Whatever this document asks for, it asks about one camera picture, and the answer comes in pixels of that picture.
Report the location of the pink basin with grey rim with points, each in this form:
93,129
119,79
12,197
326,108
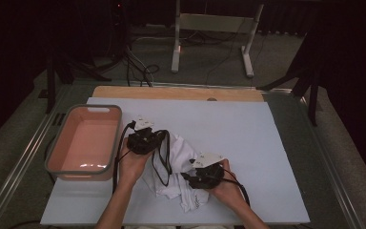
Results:
85,143

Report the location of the white board mat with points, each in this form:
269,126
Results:
251,143

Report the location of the metal floor rail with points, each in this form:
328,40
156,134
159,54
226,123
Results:
332,167
19,165

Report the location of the dark equipment rack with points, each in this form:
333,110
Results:
118,19

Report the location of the white metal stand frame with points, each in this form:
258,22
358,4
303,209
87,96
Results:
216,23

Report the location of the white shorts with black waistband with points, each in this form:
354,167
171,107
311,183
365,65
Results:
181,152

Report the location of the person's left hand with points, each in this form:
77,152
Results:
132,168

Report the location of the person's right hand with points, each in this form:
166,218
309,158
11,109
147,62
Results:
228,191

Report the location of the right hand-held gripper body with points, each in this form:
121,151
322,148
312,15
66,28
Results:
208,176

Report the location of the black stand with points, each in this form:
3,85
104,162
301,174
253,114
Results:
50,73
313,101

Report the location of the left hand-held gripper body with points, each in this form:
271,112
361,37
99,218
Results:
143,141

